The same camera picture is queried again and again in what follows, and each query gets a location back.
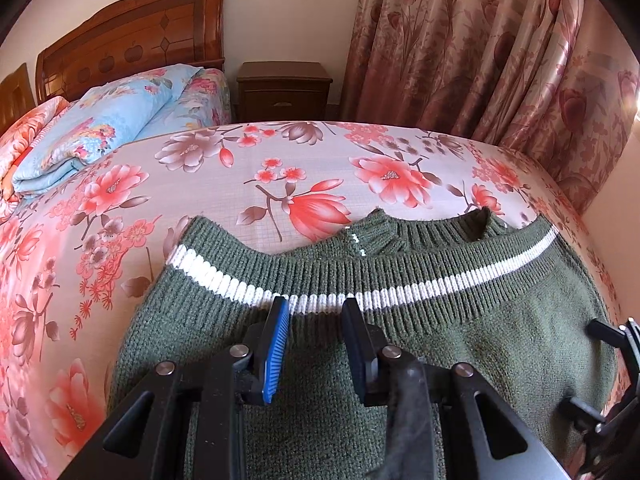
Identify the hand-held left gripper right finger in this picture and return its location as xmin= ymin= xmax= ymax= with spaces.
xmin=340 ymin=297 xmax=566 ymax=480

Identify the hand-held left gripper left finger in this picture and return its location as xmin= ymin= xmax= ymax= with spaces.
xmin=55 ymin=296 xmax=291 ymax=480

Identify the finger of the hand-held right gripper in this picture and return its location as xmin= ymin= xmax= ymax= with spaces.
xmin=570 ymin=396 xmax=608 ymax=433
xmin=586 ymin=317 xmax=632 ymax=356

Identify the green and white knit sweater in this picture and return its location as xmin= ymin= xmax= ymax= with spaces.
xmin=107 ymin=207 xmax=631 ymax=480

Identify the bed with pink floral sheet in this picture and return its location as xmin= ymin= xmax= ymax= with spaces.
xmin=0 ymin=67 xmax=631 ymax=480

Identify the dark wooden nightstand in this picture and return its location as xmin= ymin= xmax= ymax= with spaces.
xmin=236 ymin=61 xmax=334 ymax=123

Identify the folded blue floral quilt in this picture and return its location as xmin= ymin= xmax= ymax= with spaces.
xmin=12 ymin=64 xmax=206 ymax=196

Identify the pink floral curtain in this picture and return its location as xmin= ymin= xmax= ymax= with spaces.
xmin=340 ymin=0 xmax=640 ymax=216

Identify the folded pink floral quilt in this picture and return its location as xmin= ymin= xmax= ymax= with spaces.
xmin=0 ymin=96 xmax=71 ymax=221

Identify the large carved wooden headboard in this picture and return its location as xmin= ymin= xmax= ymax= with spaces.
xmin=35 ymin=0 xmax=228 ymax=103

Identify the small wooden headboard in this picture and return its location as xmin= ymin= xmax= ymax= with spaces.
xmin=0 ymin=62 xmax=37 ymax=133

